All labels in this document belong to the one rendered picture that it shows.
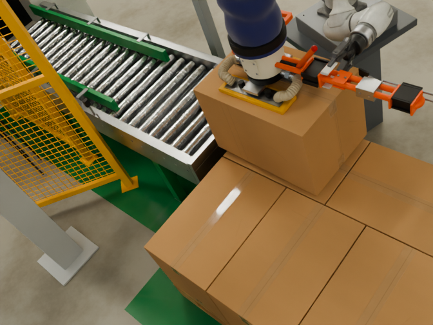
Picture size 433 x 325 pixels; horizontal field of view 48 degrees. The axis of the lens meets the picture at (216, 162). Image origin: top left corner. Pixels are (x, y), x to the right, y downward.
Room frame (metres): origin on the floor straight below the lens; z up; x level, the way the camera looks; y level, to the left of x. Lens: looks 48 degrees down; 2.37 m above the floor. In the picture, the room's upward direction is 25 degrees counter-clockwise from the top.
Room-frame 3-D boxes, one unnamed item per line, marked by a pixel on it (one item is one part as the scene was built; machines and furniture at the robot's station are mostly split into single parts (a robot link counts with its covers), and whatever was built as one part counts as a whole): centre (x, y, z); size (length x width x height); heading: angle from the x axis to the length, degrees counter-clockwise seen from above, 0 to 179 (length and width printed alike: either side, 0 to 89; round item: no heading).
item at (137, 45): (3.27, 0.38, 0.60); 1.60 x 0.11 x 0.09; 31
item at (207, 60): (3.00, 0.15, 0.50); 2.31 x 0.05 x 0.19; 31
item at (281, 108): (1.49, -0.27, 1.01); 0.34 x 0.10 x 0.05; 31
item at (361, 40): (1.36, -0.64, 1.11); 0.09 x 0.07 x 0.08; 121
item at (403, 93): (1.02, -0.65, 1.12); 0.08 x 0.07 x 0.05; 31
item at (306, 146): (1.53, -0.36, 0.78); 0.60 x 0.40 x 0.40; 29
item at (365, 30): (1.40, -0.71, 1.11); 0.09 x 0.06 x 0.09; 31
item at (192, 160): (1.83, -0.17, 0.58); 0.70 x 0.03 x 0.06; 121
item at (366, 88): (1.14, -0.59, 1.11); 0.07 x 0.07 x 0.04; 31
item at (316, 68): (1.33, -0.48, 1.11); 0.10 x 0.08 x 0.06; 121
